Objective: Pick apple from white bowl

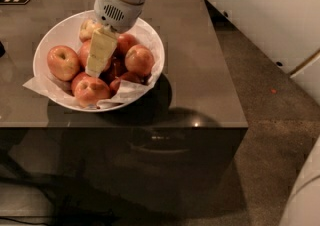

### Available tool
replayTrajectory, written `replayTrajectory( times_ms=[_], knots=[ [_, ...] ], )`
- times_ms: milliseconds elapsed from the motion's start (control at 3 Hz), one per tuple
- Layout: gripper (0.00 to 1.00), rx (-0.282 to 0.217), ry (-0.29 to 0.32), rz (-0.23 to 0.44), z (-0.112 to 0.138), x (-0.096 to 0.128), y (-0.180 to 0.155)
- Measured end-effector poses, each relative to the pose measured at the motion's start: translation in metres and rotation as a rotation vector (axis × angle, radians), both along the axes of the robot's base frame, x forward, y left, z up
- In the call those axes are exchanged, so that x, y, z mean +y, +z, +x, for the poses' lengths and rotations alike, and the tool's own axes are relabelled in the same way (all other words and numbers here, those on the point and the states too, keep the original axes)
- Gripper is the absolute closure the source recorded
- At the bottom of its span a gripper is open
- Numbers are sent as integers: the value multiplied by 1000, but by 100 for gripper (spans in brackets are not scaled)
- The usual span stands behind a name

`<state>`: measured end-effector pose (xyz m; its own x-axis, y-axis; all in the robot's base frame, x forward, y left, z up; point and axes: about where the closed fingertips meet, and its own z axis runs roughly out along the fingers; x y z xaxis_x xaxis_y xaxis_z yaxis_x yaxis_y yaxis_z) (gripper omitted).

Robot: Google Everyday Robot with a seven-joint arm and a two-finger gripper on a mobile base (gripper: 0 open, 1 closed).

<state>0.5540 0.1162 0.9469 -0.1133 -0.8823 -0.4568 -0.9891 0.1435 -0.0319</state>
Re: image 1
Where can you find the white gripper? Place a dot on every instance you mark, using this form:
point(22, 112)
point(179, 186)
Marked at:
point(117, 11)

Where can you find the large red apple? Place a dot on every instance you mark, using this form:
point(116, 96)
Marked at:
point(83, 55)

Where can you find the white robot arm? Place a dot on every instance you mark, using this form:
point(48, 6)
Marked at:
point(245, 75)

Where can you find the top yellowish apple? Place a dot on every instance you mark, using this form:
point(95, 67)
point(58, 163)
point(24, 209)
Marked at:
point(87, 28)

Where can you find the upper right red apple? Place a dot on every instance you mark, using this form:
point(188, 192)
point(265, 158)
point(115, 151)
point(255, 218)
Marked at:
point(124, 43)

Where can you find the small centre red apple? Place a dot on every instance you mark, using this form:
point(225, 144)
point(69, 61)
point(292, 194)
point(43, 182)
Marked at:
point(116, 69)

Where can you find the white bowl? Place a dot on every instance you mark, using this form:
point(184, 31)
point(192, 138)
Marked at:
point(66, 33)

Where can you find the lower right red apple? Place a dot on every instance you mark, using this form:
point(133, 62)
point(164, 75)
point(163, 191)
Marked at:
point(128, 76)

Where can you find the left red-yellow apple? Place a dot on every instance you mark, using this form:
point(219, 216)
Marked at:
point(63, 62)

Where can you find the hidden lower left apple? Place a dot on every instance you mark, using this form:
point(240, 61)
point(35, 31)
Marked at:
point(76, 81)

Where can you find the front red apple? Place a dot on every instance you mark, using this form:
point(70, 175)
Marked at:
point(90, 90)

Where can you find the white paper liner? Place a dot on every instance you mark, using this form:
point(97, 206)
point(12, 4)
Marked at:
point(133, 90)

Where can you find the dark object at left edge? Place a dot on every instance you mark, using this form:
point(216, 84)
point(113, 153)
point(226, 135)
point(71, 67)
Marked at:
point(2, 50)

